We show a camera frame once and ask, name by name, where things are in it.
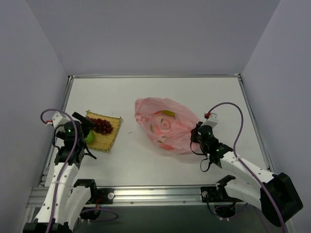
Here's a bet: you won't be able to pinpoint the yellow green fake pear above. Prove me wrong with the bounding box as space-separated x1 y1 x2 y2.
161 110 175 118

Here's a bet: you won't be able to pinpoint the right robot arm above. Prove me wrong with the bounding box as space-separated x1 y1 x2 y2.
190 122 303 227

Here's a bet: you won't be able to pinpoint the pink plastic bag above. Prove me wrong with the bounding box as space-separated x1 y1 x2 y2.
135 98 199 154

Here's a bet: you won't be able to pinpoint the aluminium front rail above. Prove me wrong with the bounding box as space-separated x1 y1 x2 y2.
26 183 291 208

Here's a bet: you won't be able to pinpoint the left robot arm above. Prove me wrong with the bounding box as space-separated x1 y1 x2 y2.
22 108 98 233

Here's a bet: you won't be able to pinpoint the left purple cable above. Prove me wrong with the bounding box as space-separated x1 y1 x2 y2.
39 108 119 233

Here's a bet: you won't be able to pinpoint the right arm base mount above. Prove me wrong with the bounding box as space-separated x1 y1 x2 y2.
200 186 247 221

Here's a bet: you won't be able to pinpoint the purple cable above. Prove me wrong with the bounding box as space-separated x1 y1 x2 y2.
39 108 119 233
205 102 288 233

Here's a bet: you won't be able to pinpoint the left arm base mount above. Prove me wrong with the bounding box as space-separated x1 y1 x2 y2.
77 186 115 224

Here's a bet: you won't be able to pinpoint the red fake grapes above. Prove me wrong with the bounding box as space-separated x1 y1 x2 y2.
87 117 113 135

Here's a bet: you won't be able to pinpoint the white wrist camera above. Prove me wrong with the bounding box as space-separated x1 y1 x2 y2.
45 111 70 129
203 113 218 128

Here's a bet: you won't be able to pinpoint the yellow bamboo mat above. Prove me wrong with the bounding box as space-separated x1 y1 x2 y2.
86 110 122 152

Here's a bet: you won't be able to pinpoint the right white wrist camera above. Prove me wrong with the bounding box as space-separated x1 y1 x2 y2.
203 113 218 128

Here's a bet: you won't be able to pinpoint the green fake fruit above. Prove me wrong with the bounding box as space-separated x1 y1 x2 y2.
85 130 95 144

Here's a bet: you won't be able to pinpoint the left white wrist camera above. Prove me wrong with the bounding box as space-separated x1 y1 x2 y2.
45 111 70 129

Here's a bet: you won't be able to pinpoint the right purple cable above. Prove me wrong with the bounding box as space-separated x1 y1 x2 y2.
205 102 288 233

